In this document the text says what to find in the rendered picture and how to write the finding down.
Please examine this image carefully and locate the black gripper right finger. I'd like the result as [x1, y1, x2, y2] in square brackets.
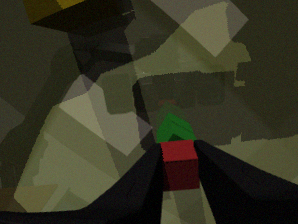
[193, 140, 298, 224]

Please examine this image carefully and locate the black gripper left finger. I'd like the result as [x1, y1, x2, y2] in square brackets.
[0, 144, 164, 224]

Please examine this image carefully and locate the red block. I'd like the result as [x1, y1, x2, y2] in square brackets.
[160, 140, 201, 192]

